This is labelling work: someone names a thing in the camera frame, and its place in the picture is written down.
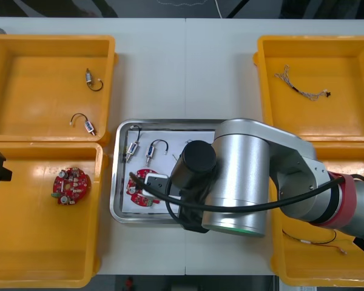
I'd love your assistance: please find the solenoid with arched black cable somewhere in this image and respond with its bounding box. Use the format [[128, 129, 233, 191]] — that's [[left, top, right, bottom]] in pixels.
[[144, 139, 170, 166]]

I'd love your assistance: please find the red and black wire harness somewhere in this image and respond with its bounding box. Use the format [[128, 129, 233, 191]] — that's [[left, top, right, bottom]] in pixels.
[[281, 228, 348, 256]]

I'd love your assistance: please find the solenoid with long black cable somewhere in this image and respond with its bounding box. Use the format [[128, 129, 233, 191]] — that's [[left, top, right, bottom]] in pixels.
[[120, 125, 143, 164]]

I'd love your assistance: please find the white paper sheet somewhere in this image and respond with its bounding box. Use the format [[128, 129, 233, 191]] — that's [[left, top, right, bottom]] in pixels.
[[121, 129, 217, 215]]

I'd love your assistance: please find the round red circuit board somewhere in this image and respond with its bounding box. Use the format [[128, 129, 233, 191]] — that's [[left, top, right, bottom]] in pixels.
[[50, 167, 92, 206], [126, 168, 163, 208]]

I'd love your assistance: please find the solenoid with white label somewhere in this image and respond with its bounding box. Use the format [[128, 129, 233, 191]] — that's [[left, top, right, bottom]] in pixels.
[[84, 68, 104, 93]]

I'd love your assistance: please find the steel tray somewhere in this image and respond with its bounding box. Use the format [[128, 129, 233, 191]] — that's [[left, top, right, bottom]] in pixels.
[[109, 119, 229, 226]]

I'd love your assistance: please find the yellow-orange plastic bin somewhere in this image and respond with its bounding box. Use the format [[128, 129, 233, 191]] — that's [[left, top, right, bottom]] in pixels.
[[0, 34, 120, 144], [0, 141, 110, 289], [269, 141, 364, 287], [252, 35, 364, 143]]

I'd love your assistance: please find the solenoid with blue-white label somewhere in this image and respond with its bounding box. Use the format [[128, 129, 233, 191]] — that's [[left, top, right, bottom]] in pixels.
[[69, 113, 97, 136]]

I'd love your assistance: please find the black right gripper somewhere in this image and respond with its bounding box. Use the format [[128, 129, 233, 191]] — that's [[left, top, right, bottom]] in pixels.
[[178, 174, 216, 235]]

